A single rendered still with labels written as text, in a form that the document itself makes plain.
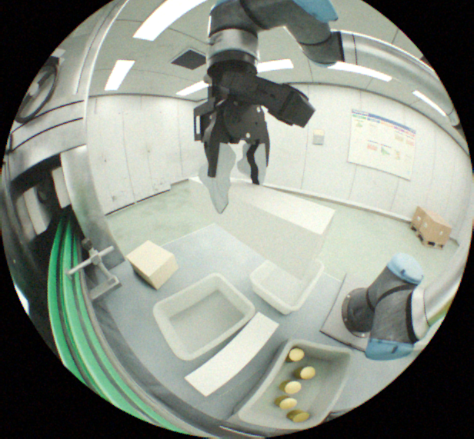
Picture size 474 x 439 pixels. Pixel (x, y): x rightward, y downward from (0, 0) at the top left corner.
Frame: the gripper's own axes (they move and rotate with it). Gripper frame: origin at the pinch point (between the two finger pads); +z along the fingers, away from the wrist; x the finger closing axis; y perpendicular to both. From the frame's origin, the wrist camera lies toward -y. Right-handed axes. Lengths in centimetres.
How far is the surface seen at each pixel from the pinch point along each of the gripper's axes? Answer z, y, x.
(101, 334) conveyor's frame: 21.6, 4.4, 35.4
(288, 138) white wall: -28, 149, -294
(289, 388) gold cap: 27.9, -25.0, 10.2
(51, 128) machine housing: -24, 39, 43
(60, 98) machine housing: -35, 41, 41
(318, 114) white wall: -86, 84, -312
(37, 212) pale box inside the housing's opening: 1, 45, 62
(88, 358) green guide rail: 13.7, -4.5, 34.4
